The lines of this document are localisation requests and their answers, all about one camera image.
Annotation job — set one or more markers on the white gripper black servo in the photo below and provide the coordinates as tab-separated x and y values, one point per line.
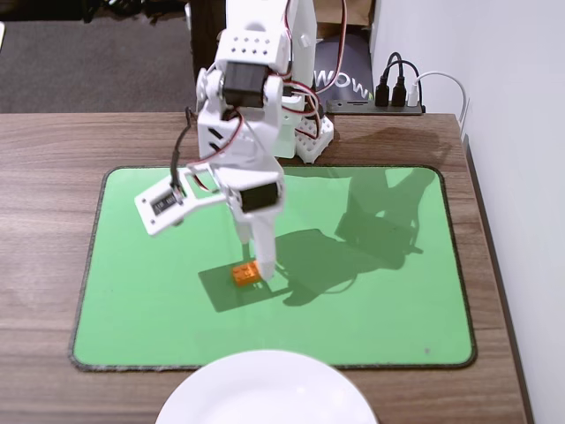
258	199

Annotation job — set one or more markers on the orange lego block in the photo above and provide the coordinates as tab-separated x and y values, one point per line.
245	276

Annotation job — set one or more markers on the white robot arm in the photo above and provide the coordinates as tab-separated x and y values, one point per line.
251	44

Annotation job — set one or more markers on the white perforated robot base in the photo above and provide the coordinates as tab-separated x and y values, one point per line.
318	137

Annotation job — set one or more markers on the white round plate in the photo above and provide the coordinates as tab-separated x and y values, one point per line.
265	393

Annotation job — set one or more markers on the green mat with grey edge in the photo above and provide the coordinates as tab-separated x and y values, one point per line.
132	287

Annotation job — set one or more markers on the black power strip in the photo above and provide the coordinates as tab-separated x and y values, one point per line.
353	107

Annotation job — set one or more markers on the dark bag with WOW print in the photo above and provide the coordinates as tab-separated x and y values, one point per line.
353	66

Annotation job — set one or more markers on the dark brown cabinet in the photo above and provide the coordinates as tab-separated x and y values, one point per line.
203	44

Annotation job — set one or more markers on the wrist camera on white bracket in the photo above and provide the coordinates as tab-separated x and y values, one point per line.
159	212

